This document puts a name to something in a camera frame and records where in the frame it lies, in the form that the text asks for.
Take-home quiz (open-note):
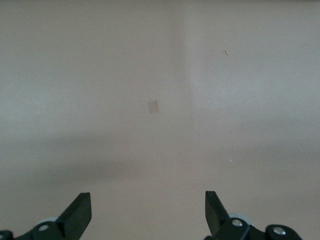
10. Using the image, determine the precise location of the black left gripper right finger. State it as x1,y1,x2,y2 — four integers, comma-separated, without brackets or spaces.
203,190,305,240

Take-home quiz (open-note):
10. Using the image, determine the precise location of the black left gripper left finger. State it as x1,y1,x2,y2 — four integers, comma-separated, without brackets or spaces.
0,192,92,240

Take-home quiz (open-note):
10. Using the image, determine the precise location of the brown tape patch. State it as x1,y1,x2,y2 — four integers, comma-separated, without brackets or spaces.
147,100,160,115

